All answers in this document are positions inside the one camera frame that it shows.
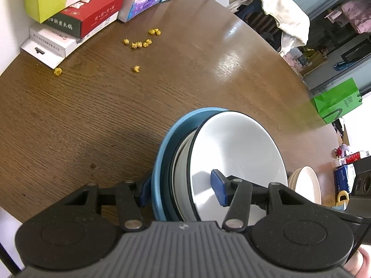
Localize wooden chair with cushion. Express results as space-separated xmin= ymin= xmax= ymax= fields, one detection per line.
xmin=235 ymin=0 xmax=283 ymax=53

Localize blue bowl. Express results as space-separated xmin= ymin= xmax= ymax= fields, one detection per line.
xmin=151 ymin=107 xmax=232 ymax=222

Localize small white bowl black rim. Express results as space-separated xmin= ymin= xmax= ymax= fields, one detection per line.
xmin=188 ymin=111 xmax=289 ymax=222

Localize small beige plate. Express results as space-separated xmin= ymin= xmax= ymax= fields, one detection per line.
xmin=294 ymin=166 xmax=321 ymax=205

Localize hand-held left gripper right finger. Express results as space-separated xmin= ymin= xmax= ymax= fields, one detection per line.
xmin=211 ymin=169 xmax=312 ymax=233

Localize green paper bag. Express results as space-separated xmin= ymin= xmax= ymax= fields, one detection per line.
xmin=311 ymin=77 xmax=363 ymax=124

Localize yellow mug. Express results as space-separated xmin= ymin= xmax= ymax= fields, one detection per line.
xmin=336 ymin=190 xmax=350 ymax=210

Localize plastic bottle red label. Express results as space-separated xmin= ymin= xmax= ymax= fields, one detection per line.
xmin=344 ymin=150 xmax=369 ymax=164

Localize white flat box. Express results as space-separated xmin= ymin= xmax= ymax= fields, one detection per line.
xmin=20 ymin=23 xmax=87 ymax=70

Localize blue tissue pack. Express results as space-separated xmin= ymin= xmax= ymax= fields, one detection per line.
xmin=333 ymin=164 xmax=356 ymax=194

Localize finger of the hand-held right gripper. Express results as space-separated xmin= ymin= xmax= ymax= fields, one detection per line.
xmin=325 ymin=204 xmax=364 ymax=225

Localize scattered popcorn pieces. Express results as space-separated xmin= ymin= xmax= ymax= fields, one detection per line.
xmin=54 ymin=28 xmax=161 ymax=76

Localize red box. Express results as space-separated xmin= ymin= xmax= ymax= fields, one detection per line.
xmin=43 ymin=0 xmax=126 ymax=39

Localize chair with cream sweater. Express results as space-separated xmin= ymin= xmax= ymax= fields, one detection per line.
xmin=229 ymin=0 xmax=310 ymax=53

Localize person's right hand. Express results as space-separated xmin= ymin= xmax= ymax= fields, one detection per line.
xmin=345 ymin=245 xmax=371 ymax=278

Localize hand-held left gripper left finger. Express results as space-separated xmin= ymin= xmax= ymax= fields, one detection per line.
xmin=62 ymin=177 xmax=153 ymax=233

